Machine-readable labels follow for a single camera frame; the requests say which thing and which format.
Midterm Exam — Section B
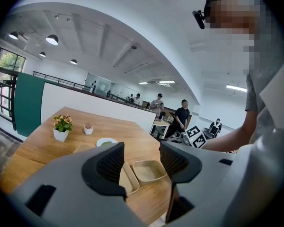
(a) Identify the black head-mounted camera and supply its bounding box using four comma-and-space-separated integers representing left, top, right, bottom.
192, 9, 207, 30

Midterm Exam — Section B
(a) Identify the white partition panel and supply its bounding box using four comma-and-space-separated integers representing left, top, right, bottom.
41, 81, 157, 137

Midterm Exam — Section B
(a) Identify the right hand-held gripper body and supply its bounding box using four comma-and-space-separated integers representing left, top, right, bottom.
178, 125, 207, 149

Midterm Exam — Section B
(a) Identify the black metal railing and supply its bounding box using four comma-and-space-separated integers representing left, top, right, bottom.
0, 64, 18, 131

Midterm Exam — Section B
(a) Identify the person's right forearm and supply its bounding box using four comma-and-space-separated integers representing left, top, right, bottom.
201, 119, 254, 154

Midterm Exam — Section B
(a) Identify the background desk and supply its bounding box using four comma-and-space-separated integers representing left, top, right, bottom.
150, 119, 171, 139

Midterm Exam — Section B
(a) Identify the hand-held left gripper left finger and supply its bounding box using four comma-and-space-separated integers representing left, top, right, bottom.
6, 141, 149, 227

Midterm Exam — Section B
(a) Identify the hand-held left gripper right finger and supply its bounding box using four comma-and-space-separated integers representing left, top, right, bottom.
160, 129, 284, 227

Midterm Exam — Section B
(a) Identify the glass wall panel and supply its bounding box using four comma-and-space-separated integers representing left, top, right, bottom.
85, 72, 116, 97

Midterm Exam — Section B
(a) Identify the white round plate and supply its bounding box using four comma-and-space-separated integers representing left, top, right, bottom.
96, 138, 119, 148

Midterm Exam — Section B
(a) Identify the green partition panel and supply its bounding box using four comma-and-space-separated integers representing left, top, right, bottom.
13, 71, 46, 138

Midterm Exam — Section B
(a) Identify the orange flower plant white pot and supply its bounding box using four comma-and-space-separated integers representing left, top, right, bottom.
53, 113, 73, 142

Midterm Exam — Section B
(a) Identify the large window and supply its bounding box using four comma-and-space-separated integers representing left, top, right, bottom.
0, 45, 27, 113

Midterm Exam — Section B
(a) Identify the person's grey shirt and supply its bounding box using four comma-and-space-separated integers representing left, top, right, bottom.
245, 52, 284, 146

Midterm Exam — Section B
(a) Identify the person's head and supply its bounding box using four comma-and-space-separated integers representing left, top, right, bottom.
204, 0, 266, 56

